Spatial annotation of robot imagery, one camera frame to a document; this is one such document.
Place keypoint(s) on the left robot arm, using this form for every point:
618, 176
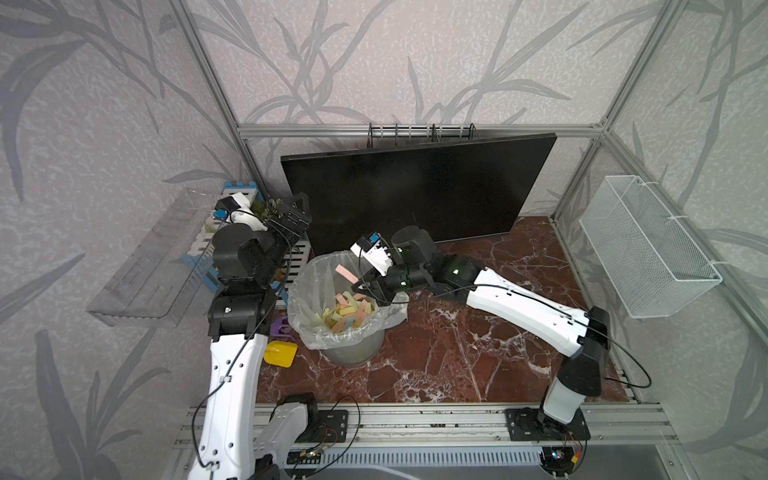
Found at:
248, 252

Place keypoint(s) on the blue white slatted crate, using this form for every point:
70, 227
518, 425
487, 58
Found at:
196, 241

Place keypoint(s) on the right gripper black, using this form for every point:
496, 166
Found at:
375, 288

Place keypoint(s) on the yellow sticky note pad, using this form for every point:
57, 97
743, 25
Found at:
280, 354

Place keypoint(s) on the black wire rack behind monitor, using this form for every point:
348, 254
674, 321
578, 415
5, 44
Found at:
432, 133

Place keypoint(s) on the green potted plant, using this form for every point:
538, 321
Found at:
259, 207

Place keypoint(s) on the pink sticky note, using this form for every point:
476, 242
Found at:
347, 274

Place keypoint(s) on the white wire mesh basket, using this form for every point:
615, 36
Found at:
653, 263

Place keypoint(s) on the trash bin with plastic bag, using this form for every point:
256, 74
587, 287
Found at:
346, 327

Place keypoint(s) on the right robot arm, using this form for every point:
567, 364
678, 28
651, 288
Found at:
411, 261

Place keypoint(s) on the clear acrylic wall shelf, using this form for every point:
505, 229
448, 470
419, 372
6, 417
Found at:
159, 280

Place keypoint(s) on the purple sticky note pad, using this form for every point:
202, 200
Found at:
280, 328

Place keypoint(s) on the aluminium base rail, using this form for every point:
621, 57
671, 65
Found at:
484, 425

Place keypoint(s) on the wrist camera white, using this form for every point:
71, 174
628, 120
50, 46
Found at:
236, 209
373, 249

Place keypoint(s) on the black flat monitor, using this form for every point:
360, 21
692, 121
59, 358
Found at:
453, 190

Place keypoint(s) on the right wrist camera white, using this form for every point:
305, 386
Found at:
373, 249

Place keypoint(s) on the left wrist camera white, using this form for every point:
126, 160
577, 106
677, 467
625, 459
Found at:
236, 209

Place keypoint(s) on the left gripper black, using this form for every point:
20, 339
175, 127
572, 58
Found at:
302, 222

